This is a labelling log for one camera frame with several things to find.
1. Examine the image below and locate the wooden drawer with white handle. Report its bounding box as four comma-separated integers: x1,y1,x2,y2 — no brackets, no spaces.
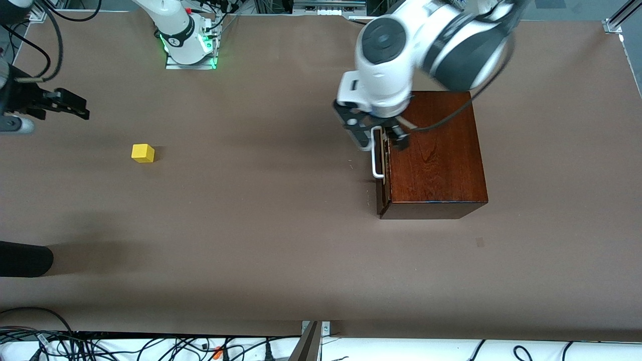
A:
371,98,393,217

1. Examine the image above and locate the dark wooden cabinet box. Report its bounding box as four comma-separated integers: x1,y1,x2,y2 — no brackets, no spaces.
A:
376,90,489,220

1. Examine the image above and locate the white socket panel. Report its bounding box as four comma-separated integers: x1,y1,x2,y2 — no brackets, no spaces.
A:
292,0,364,17

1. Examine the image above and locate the black cylindrical object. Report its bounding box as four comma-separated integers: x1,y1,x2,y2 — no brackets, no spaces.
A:
0,241,54,278

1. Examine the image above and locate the grey slanted beam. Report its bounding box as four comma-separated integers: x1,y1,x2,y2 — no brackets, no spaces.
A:
290,321,323,361

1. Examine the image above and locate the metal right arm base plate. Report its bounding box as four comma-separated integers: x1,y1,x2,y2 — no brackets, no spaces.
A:
166,53,217,70

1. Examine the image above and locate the black looping cable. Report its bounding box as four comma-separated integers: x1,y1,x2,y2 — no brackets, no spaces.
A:
0,307,76,334

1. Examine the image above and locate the black cable bundle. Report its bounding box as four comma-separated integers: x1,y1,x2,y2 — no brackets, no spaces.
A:
0,326,301,361

